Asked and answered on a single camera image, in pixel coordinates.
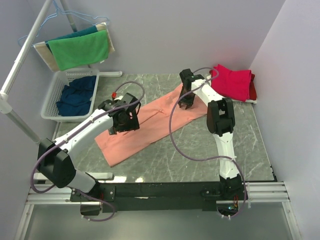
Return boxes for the purple cable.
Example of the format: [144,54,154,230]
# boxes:
[168,66,248,219]
[30,81,146,223]

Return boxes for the beige towel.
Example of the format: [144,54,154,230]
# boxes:
[33,22,115,72]

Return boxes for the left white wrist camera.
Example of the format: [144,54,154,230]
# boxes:
[111,92,124,103]

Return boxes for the navy blue t shirt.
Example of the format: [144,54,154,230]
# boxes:
[56,75,97,117]

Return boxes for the salmon pink t shirt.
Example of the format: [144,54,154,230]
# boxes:
[94,83,209,168]

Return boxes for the green towel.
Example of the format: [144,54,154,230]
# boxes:
[48,30,109,71]

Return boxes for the folded white t shirt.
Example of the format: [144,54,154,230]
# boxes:
[232,99,257,104]

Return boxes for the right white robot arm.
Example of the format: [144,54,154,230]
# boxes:
[178,68,243,200]

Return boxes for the blue wire hanger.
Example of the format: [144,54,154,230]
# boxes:
[34,0,110,38]

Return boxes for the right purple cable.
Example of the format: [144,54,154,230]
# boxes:
[168,66,248,219]

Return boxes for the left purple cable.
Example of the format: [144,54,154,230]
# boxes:
[30,81,146,223]

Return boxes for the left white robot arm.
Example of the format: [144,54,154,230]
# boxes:
[34,93,141,201]

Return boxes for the teal towel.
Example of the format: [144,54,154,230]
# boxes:
[45,25,99,56]

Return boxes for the folded magenta t shirt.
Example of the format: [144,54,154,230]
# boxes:
[211,64,252,102]

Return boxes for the aluminium rail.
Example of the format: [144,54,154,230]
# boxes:
[14,181,302,240]

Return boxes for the white plastic laundry basket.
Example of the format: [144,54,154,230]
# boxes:
[40,67,100,122]

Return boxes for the white clothes rack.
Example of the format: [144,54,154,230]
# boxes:
[0,0,123,181]

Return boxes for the black base beam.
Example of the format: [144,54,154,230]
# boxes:
[69,181,250,216]

